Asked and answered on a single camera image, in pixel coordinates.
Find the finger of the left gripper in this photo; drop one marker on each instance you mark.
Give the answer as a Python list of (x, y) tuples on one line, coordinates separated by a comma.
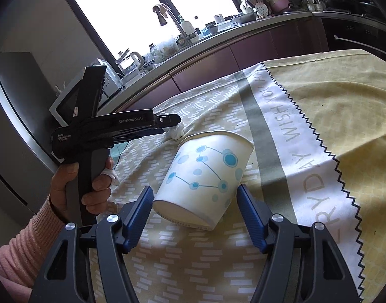
[(167, 120)]

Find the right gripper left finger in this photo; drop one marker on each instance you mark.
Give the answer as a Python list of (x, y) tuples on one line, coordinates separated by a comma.
[(116, 236)]

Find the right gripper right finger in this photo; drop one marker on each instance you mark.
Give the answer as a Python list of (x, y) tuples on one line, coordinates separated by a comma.
[(273, 235)]

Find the white tissue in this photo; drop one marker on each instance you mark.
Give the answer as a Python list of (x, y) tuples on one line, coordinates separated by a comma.
[(175, 133)]

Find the blue-dotted paper cup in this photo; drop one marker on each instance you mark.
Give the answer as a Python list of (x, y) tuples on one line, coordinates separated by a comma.
[(203, 179)]

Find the pink sleeve forearm left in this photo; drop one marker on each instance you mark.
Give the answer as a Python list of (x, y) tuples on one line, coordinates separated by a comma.
[(22, 258)]

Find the kitchen counter with cabinets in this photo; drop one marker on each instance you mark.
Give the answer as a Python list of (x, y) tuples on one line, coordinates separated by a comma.
[(276, 37)]

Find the kitchen faucet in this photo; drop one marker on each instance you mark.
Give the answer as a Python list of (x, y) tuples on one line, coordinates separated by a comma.
[(163, 12)]

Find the kitchen window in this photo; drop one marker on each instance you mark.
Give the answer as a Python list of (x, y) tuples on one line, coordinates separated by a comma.
[(117, 26)]

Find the left hand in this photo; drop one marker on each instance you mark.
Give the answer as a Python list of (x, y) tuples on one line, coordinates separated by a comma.
[(95, 201)]

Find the white microwave oven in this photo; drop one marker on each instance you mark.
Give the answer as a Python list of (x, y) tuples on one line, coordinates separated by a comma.
[(111, 79)]

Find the glass electric kettle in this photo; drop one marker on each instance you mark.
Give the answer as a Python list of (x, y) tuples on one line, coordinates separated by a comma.
[(128, 61)]

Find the grey refrigerator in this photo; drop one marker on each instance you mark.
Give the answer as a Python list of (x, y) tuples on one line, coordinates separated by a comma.
[(26, 125)]

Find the white soap bottle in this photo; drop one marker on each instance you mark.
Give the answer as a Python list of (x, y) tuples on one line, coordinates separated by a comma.
[(188, 28)]

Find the pink pot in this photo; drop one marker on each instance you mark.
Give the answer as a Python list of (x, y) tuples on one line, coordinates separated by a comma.
[(278, 6)]

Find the black built-in oven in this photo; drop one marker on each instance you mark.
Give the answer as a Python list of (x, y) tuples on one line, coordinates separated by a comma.
[(351, 24)]

